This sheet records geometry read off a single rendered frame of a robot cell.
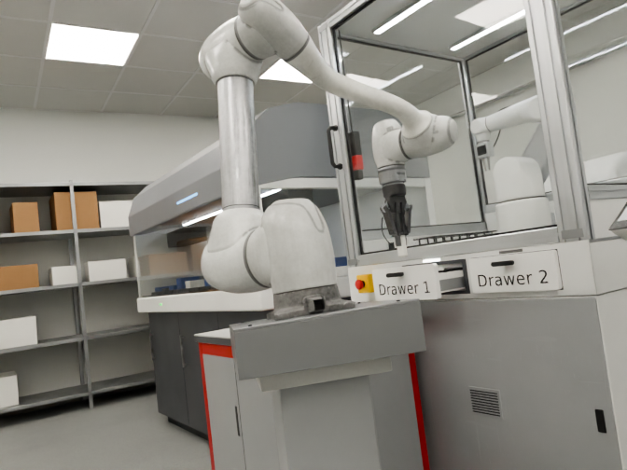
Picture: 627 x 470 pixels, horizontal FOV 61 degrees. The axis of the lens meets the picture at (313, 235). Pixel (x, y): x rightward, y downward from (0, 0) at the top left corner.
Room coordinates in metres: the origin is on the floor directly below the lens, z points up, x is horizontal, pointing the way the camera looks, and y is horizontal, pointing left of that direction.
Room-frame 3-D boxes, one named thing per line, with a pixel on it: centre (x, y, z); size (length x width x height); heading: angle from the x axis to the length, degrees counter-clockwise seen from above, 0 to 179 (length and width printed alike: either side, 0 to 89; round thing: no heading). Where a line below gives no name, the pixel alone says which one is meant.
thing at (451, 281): (1.87, -0.45, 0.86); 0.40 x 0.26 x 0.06; 125
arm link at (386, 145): (1.71, -0.29, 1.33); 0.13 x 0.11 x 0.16; 48
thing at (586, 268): (2.08, -0.81, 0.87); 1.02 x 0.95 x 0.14; 35
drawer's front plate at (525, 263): (1.57, -0.57, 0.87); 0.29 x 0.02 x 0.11; 35
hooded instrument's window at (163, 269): (3.43, 0.32, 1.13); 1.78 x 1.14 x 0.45; 35
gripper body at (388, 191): (1.72, -0.28, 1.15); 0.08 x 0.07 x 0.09; 125
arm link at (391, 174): (1.72, -0.28, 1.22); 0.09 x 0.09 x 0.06
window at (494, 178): (1.81, -0.43, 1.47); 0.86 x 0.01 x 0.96; 35
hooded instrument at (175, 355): (3.45, 0.31, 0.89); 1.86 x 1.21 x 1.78; 35
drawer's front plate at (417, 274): (1.75, -0.28, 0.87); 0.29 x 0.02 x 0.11; 35
